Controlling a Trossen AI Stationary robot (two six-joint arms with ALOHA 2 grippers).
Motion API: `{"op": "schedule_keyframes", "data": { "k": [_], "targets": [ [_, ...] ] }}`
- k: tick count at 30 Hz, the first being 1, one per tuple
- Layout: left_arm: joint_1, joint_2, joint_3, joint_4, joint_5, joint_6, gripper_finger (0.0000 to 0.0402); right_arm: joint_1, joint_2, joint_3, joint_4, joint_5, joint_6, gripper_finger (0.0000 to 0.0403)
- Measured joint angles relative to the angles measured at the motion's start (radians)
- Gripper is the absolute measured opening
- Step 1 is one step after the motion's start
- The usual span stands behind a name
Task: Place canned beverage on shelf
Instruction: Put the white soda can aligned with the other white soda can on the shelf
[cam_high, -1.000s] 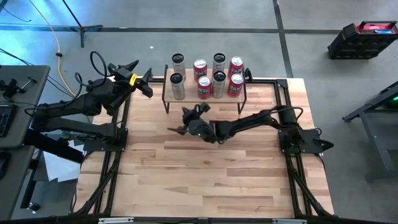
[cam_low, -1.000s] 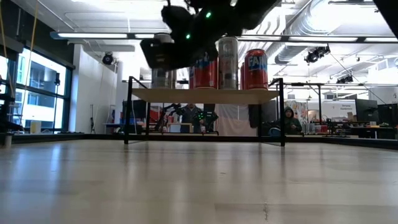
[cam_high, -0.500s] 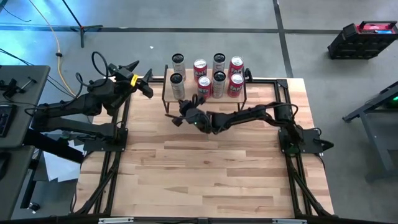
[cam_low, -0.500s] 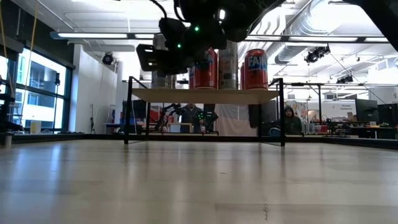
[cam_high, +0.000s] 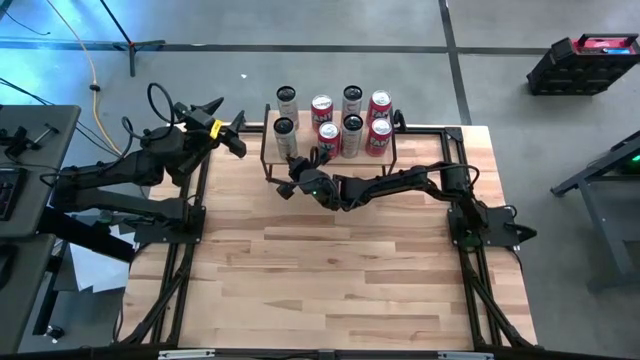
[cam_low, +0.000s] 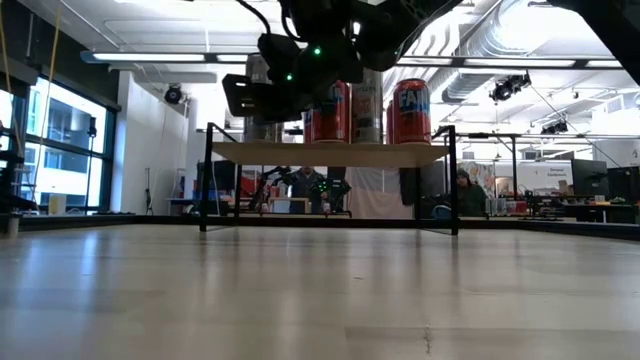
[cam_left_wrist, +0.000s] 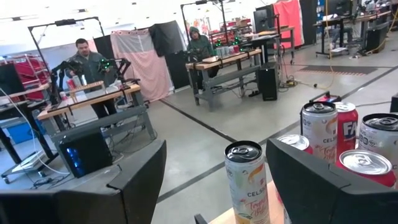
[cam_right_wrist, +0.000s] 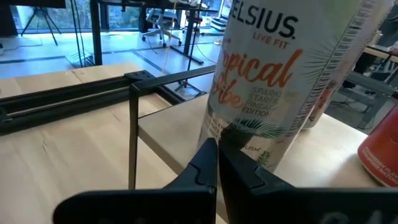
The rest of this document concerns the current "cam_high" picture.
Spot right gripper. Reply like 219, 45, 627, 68
276, 155, 335, 202

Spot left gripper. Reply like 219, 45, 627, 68
173, 96, 249, 159

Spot red Fanta can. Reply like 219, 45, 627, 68
310, 94, 334, 132
365, 89, 394, 126
317, 121, 342, 160
364, 118, 394, 158

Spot black tripod stand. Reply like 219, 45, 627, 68
97, 0, 167, 79

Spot black desk beam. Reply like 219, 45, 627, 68
37, 206, 137, 265

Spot white paper sheet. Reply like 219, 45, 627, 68
68, 223, 137, 294

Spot black clamp tool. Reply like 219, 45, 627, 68
0, 123, 60, 157

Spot black keyboard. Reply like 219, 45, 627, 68
0, 167, 27, 222

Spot low grey desk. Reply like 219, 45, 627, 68
0, 232, 57, 354

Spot red black toolbox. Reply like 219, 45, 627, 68
525, 32, 640, 97

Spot wooden shelf black frame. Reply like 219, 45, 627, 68
259, 103, 398, 185

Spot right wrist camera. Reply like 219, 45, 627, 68
312, 179, 343, 211

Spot yellow power cable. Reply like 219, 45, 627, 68
46, 0, 124, 156

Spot black aluminium rig frame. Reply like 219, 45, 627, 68
117, 123, 540, 360

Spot silver metal bracket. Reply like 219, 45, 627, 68
437, 351, 495, 360
157, 349, 216, 360

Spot grey desk frame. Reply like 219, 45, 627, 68
549, 128, 640, 290

